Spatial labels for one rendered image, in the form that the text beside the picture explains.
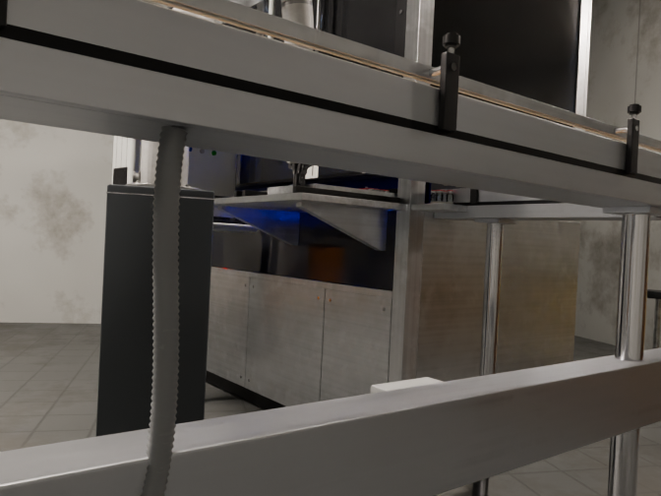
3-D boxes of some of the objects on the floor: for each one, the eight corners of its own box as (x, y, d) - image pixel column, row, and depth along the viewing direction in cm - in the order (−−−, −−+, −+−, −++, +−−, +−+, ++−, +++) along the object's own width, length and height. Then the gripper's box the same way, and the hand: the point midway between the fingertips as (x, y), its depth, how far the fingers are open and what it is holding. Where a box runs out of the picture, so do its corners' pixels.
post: (397, 474, 192) (429, -170, 190) (410, 481, 187) (444, -181, 186) (383, 478, 188) (415, -180, 186) (395, 485, 183) (429, -191, 182)
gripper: (277, 126, 176) (273, 187, 176) (306, 119, 164) (302, 185, 164) (298, 130, 180) (294, 190, 180) (328, 124, 168) (324, 188, 168)
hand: (299, 181), depth 172 cm, fingers closed, pressing on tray
